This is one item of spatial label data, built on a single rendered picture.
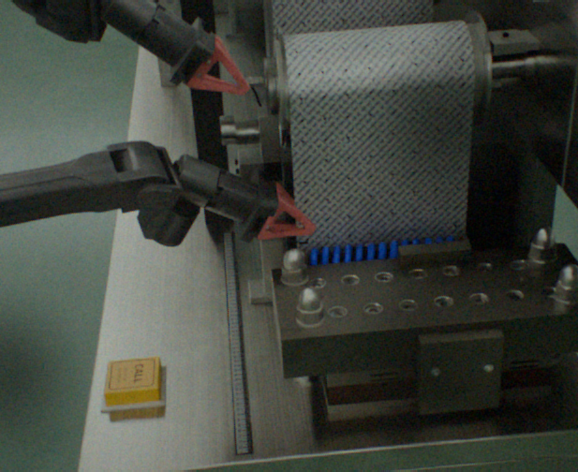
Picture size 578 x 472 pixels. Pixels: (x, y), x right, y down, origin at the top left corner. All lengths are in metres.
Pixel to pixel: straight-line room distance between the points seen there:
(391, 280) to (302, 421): 0.21
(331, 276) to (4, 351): 1.89
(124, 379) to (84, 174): 0.28
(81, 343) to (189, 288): 1.51
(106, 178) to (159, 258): 0.43
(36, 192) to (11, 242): 2.43
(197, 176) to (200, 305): 0.29
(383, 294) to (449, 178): 0.19
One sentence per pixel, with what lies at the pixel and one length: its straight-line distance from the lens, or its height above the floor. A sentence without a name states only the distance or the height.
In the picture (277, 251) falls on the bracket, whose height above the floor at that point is 0.99.
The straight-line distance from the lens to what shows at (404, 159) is 1.22.
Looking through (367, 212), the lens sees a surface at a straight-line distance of 1.25.
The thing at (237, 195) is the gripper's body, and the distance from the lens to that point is 1.19.
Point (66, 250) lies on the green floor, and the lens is 3.43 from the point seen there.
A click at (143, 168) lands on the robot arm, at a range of 1.14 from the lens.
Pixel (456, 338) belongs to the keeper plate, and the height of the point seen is 1.02.
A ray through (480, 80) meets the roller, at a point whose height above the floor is 1.26.
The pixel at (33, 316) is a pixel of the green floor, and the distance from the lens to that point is 3.11.
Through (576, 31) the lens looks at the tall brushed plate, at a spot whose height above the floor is 1.34.
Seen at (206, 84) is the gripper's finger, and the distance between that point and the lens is 1.21.
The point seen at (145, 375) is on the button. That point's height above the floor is 0.92.
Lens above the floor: 1.69
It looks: 30 degrees down
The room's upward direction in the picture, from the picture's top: 3 degrees counter-clockwise
